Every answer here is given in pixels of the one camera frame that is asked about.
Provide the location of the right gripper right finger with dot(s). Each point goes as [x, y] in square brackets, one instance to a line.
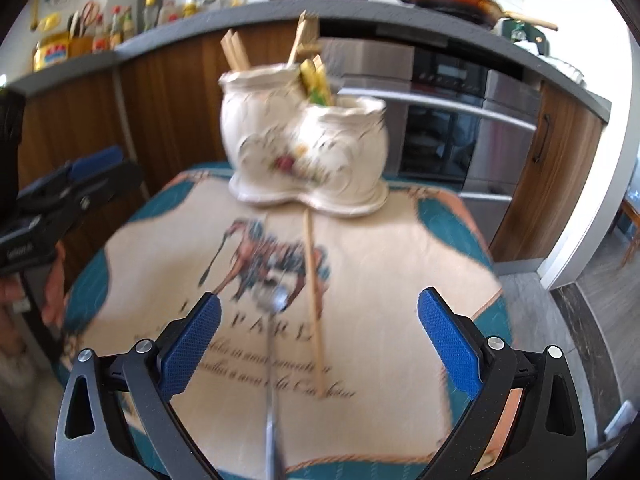
[546, 439]

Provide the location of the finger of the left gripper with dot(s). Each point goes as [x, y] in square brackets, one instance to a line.
[85, 164]
[105, 185]

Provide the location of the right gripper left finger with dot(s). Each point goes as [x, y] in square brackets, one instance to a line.
[92, 439]

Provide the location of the wooden chopstick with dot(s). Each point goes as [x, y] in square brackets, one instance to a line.
[234, 52]
[314, 304]

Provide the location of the silver flower spoon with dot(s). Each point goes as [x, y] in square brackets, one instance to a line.
[272, 298]

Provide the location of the green yellow silicone spatula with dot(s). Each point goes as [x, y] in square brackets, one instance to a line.
[323, 79]

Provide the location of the gold metal fork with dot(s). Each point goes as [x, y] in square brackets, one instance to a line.
[306, 44]

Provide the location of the wooden cabinet door left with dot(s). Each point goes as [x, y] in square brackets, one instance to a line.
[173, 99]

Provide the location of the wooden cabinet door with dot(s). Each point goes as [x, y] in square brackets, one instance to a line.
[173, 99]
[558, 164]

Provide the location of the orange utensil box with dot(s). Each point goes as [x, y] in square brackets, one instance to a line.
[79, 46]

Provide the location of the yellow label jar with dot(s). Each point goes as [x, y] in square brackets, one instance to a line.
[51, 50]

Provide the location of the red cap sauce bottle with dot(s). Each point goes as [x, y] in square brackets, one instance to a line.
[100, 41]

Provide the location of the clear oil bottle yellow cap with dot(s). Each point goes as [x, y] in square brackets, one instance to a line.
[150, 15]

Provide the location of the white floral ceramic utensil holder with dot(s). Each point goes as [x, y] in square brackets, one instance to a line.
[284, 148]

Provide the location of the horse print quilted mat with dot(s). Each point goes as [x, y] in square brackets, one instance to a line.
[389, 404]

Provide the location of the wooden cabinet door right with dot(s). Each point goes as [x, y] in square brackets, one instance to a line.
[558, 164]

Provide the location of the stainless steel oven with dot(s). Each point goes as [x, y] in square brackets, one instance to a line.
[452, 121]

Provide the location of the brown frying pan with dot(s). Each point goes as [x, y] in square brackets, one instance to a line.
[481, 12]

